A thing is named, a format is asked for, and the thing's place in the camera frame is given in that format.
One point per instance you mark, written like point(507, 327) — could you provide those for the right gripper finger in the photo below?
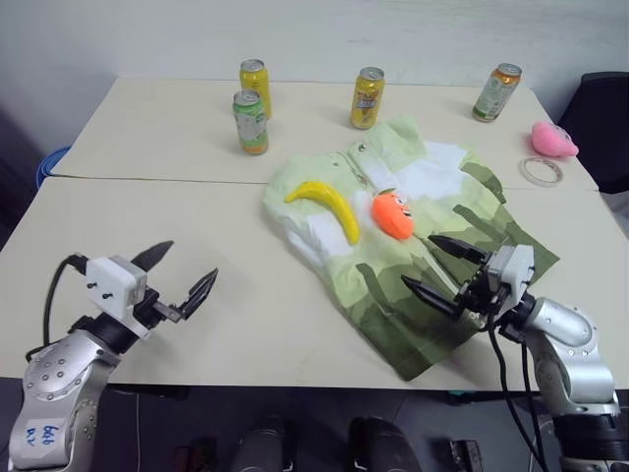
point(435, 297)
point(459, 248)

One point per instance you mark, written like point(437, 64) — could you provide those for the green can with orange top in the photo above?
point(495, 93)

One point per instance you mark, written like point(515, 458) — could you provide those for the yellow printed drink can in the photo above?
point(367, 100)

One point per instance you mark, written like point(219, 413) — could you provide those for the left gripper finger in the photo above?
point(154, 253)
point(199, 294)

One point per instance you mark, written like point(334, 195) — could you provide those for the plain yellow drink can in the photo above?
point(256, 83)

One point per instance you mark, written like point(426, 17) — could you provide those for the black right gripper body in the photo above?
point(479, 292)

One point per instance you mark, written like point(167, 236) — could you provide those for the orange plush toy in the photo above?
point(393, 214)

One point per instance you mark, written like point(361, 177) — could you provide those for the pink plush toy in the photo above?
point(550, 140)

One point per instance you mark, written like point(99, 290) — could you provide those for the green and white drink can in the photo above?
point(250, 125)

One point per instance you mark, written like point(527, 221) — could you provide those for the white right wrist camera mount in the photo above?
point(516, 273)

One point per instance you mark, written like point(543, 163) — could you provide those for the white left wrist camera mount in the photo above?
point(110, 287)

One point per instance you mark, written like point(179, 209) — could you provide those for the yellow toy banana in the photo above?
point(339, 209)

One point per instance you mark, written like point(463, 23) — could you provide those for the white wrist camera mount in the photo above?
point(110, 287)
point(516, 273)

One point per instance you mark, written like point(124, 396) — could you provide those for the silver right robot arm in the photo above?
point(570, 339)

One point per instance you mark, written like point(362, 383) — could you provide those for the clear tape roll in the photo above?
point(524, 171)

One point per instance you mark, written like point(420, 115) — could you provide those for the black office chair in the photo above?
point(599, 123)

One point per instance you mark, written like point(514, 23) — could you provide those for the dark rounded shape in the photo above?
point(263, 445)

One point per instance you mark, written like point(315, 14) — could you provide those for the green camouflage zip jacket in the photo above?
point(442, 206)

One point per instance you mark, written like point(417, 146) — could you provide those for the blue bucket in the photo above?
point(49, 164)

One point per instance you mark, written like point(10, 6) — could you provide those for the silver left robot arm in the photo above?
point(54, 373)

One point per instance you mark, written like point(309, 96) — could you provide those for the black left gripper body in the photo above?
point(147, 306)

